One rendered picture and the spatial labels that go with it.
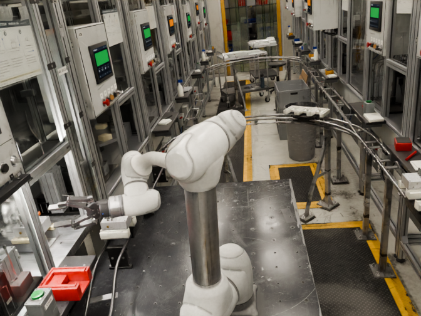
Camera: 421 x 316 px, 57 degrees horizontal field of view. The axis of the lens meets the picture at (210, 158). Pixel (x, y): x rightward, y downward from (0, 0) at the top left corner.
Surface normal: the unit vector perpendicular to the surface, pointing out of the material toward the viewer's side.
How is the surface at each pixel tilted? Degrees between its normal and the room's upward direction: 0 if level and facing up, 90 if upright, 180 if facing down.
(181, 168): 84
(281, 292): 0
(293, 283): 0
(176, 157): 86
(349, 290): 0
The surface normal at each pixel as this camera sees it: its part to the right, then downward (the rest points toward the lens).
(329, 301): -0.11, -0.92
